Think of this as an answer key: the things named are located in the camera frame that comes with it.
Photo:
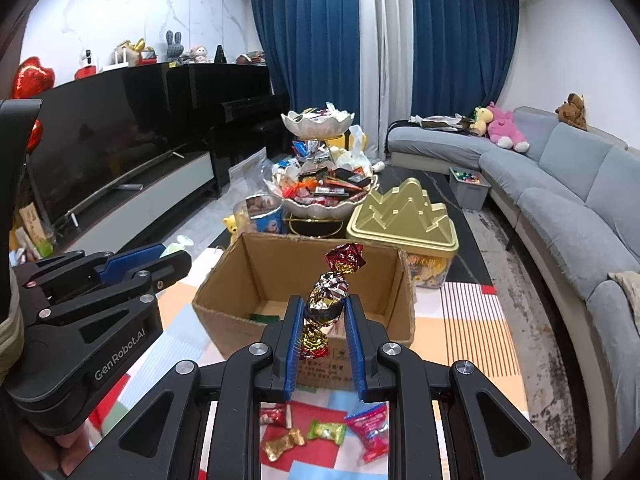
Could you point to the dark green snack packet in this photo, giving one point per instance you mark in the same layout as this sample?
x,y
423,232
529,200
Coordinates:
x,y
265,317

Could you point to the pile of small colourful toys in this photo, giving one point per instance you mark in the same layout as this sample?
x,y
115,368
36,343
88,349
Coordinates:
x,y
465,176

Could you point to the yellow plush toy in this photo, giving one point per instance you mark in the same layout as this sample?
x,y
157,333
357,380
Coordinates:
x,y
481,117

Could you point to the grey and black television cabinet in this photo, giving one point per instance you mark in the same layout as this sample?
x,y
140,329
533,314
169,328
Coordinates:
x,y
165,180

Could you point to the brown plush toy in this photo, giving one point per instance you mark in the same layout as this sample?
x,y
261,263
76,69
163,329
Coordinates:
x,y
572,107

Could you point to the gold candy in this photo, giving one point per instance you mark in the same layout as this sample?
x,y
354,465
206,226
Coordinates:
x,y
282,445

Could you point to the clear plastic bag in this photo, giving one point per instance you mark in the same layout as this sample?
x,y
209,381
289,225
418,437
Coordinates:
x,y
252,172

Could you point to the white and red robot toy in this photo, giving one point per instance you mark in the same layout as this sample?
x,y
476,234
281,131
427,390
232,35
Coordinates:
x,y
86,65

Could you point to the pink candy packet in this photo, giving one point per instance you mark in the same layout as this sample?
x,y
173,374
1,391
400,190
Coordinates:
x,y
370,432

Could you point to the red heart balloon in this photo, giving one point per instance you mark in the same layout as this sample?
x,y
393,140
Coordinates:
x,y
32,77
35,135

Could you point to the yellow bear figure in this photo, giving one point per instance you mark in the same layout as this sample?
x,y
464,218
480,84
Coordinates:
x,y
235,225

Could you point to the white sheer curtain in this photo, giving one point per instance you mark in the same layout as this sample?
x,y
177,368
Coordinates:
x,y
385,35

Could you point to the gold mountain-shaped tin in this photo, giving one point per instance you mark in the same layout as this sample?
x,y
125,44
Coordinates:
x,y
400,210

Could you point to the grey corner sofa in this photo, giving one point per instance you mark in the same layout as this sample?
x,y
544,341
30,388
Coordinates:
x,y
565,160

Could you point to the blue curtain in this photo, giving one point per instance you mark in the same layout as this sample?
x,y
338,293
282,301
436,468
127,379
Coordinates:
x,y
460,35
300,35

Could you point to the crumpled clothes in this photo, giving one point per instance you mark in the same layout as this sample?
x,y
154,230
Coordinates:
x,y
440,122

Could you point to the pale green plastic bag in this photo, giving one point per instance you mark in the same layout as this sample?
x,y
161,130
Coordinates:
x,y
176,247

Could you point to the large pile of wrapped snacks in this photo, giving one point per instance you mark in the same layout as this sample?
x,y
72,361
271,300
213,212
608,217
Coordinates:
x,y
325,185

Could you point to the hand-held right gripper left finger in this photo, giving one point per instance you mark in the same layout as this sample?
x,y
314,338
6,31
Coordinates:
x,y
292,355

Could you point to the grey remote control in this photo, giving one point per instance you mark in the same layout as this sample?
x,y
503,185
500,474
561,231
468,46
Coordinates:
x,y
127,186

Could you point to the beige quilted jacket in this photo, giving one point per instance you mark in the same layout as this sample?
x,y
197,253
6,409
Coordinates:
x,y
627,285

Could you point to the grey rabbit plush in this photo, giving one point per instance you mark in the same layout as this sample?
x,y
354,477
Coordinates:
x,y
173,47

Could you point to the green candy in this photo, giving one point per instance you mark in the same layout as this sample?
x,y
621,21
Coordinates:
x,y
326,431

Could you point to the colourful patchwork tablecloth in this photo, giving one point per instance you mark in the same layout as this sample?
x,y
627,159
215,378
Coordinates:
x,y
450,320

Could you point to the black upright piano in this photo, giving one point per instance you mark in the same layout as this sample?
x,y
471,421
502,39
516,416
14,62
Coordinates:
x,y
225,90

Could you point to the tan and green box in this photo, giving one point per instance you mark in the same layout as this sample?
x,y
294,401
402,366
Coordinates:
x,y
32,230

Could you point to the blue snack tin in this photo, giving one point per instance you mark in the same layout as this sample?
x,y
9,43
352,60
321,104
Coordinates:
x,y
260,210

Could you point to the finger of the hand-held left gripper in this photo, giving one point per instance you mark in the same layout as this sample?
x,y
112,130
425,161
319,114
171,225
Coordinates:
x,y
165,270
125,262

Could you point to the person's left forearm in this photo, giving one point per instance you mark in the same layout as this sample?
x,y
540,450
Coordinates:
x,y
10,345

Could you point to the white small rack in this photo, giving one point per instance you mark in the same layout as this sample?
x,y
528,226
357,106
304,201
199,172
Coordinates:
x,y
119,57

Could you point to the small pile of wrapped snacks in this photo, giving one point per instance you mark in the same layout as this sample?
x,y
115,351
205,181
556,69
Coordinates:
x,y
315,114

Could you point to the black flat television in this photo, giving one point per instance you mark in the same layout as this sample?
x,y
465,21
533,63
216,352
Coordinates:
x,y
100,135

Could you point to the black metronome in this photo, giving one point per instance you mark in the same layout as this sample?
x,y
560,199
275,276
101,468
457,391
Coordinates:
x,y
219,55

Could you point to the gold foil balloon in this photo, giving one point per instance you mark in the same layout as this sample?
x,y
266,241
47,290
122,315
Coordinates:
x,y
134,50

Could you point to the brown cardboard box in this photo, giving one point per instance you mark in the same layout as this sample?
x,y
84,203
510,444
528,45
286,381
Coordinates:
x,y
240,270

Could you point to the red and white candy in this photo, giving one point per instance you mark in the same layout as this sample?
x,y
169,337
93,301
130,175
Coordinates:
x,y
274,416

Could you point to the person's left hand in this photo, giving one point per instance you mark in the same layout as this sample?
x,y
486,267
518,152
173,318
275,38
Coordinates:
x,y
70,447

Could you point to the grey patterned rug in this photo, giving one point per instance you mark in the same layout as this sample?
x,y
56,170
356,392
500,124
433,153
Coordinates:
x,y
525,310

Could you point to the grey storage bin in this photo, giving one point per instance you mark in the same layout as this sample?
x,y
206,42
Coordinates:
x,y
470,195

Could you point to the white plastic bag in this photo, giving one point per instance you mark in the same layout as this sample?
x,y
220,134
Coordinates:
x,y
358,137

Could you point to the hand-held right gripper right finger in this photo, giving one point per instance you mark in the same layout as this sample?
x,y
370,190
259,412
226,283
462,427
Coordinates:
x,y
356,355

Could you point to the small pink doll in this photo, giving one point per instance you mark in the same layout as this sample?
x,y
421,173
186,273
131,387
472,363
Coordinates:
x,y
200,54

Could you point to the two-tier white bowl stand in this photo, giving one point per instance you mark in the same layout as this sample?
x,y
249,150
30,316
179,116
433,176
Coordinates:
x,y
320,127

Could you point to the pink plush toy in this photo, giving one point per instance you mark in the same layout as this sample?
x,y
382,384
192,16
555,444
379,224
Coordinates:
x,y
502,127

